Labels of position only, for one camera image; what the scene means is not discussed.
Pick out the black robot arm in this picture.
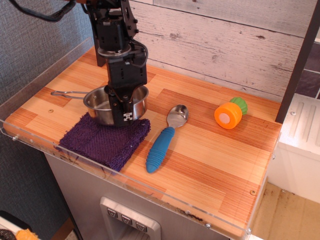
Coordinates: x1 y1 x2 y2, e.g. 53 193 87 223
79 0 148 127

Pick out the dark right cabinet post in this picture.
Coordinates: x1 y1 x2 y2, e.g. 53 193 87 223
275 0 320 124

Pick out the silver dispenser button panel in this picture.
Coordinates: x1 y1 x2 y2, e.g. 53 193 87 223
99 196 162 240

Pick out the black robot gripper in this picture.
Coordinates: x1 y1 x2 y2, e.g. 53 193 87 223
103 51 148 127

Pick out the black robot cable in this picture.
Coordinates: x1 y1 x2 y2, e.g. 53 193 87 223
8 0 77 23

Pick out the white toy sink unit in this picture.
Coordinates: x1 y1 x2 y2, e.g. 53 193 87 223
267 94 320 203

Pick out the purple folded towel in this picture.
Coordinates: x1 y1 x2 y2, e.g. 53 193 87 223
56 113 151 172

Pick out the small steel saucepan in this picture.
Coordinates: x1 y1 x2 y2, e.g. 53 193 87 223
51 86 149 127

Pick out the orange object bottom left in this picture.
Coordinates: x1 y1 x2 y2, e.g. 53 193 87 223
15 229 39 240

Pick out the blue handled metal spoon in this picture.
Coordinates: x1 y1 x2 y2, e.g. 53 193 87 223
145 104 189 174

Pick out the dark left cabinet post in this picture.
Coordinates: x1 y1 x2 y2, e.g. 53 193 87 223
94 45 106 67

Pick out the orange toy carrot piece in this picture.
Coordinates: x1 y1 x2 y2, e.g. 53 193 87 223
214 97 248 130

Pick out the dark cabinet post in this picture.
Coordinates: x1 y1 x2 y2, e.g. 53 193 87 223
94 45 106 67
275 0 320 124

